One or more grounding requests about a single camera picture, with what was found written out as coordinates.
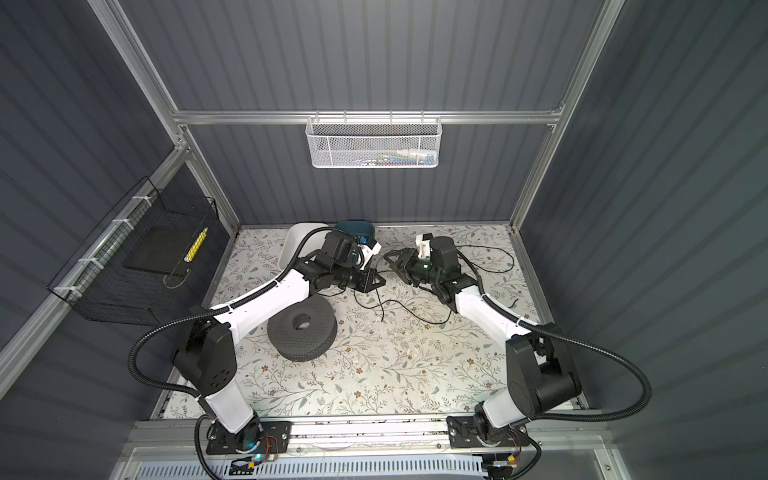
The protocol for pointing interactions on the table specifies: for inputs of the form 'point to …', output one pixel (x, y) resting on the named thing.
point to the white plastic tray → (295, 235)
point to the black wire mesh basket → (98, 286)
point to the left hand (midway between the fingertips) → (386, 281)
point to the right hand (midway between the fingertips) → (388, 262)
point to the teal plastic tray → (357, 227)
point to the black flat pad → (164, 249)
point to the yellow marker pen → (195, 247)
